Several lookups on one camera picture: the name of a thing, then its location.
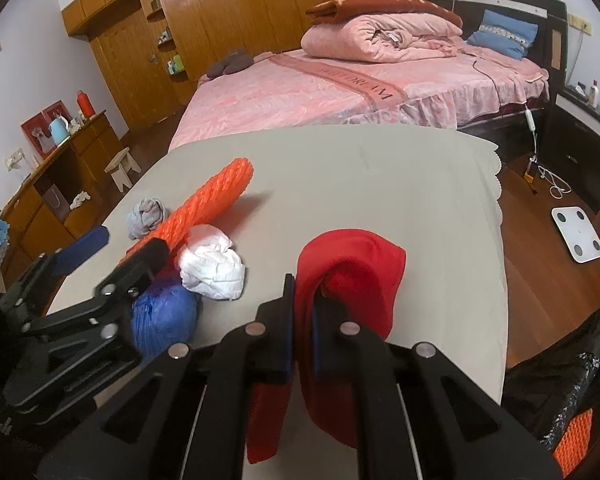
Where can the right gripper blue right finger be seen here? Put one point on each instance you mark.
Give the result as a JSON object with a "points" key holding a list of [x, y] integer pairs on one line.
{"points": [[449, 428]]}

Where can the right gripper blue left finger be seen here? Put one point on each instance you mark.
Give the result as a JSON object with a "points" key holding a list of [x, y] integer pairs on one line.
{"points": [[185, 415]]}

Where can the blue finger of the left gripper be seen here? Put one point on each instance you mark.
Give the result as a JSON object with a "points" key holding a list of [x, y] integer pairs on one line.
{"points": [[67, 260], [145, 259]]}

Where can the blue plastic bag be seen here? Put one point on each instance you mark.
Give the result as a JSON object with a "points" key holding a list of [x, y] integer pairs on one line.
{"points": [[164, 314]]}

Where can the white paper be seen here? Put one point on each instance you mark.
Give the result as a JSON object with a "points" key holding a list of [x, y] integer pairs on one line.
{"points": [[209, 265]]}

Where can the orange foam net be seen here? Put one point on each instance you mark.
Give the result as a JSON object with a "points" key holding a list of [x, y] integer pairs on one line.
{"points": [[573, 447], [208, 202]]}

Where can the red glove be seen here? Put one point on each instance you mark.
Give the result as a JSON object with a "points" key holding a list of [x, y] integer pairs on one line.
{"points": [[346, 285]]}

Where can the black trash bin with liner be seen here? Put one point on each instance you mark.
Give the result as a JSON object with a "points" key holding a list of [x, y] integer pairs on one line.
{"points": [[546, 392]]}

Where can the grey balled sock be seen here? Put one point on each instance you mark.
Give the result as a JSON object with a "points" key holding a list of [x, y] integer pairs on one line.
{"points": [[144, 217]]}

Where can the wooden sideboard cabinet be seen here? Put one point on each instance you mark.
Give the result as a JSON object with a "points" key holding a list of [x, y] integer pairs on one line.
{"points": [[65, 197]]}

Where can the small white wooden stool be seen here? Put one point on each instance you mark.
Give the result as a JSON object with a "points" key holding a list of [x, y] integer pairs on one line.
{"points": [[119, 167]]}

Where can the red picture frames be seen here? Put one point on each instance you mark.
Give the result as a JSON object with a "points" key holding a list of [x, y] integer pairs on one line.
{"points": [[37, 129]]}

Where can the light blue kettle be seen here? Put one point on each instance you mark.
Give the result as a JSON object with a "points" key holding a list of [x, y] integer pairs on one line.
{"points": [[59, 129]]}

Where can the red thermos bottle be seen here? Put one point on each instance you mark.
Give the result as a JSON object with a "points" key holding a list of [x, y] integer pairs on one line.
{"points": [[85, 105]]}

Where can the pink sheeted bed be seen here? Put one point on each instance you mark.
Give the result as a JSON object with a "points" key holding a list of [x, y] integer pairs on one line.
{"points": [[292, 89]]}

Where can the wooden wardrobe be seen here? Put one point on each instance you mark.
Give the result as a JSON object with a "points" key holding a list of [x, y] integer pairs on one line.
{"points": [[152, 52]]}

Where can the white bathroom scale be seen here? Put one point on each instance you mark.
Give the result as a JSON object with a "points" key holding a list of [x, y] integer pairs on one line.
{"points": [[577, 232]]}

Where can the pink folded quilt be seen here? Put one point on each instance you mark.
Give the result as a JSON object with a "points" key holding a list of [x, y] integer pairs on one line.
{"points": [[384, 38]]}

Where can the black white nightstand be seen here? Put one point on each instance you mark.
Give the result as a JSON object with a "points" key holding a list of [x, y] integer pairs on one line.
{"points": [[570, 146]]}

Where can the brown folded blanket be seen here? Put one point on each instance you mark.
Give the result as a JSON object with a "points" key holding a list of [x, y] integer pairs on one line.
{"points": [[339, 11]]}

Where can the white lotion bottle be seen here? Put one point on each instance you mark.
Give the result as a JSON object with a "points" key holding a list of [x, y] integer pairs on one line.
{"points": [[593, 94]]}

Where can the blue pillow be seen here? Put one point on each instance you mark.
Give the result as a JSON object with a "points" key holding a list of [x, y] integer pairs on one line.
{"points": [[505, 35]]}

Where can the white charger cable floor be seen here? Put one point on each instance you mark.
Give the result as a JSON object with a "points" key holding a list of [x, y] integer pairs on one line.
{"points": [[557, 186]]}

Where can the wall power outlet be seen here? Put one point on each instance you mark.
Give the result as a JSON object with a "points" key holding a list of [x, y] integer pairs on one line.
{"points": [[581, 24]]}

